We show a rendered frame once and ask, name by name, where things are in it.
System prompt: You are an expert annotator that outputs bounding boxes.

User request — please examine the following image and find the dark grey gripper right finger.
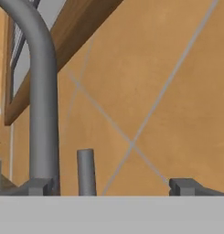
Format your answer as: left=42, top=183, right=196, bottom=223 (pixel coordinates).
left=167, top=177, right=224, bottom=197

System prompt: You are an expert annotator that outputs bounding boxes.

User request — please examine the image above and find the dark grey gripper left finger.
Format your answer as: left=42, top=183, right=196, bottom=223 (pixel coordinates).
left=0, top=177, right=55, bottom=197

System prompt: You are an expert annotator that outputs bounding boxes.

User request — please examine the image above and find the grey curved faucet spout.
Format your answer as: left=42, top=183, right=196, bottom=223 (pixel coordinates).
left=0, top=0, right=61, bottom=197

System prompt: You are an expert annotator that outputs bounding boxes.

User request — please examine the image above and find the wooden framed window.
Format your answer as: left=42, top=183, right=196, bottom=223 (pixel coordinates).
left=3, top=0, right=124, bottom=127

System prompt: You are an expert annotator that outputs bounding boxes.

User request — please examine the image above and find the grey faucet handle lever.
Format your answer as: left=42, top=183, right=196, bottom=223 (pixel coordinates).
left=76, top=148, right=98, bottom=197

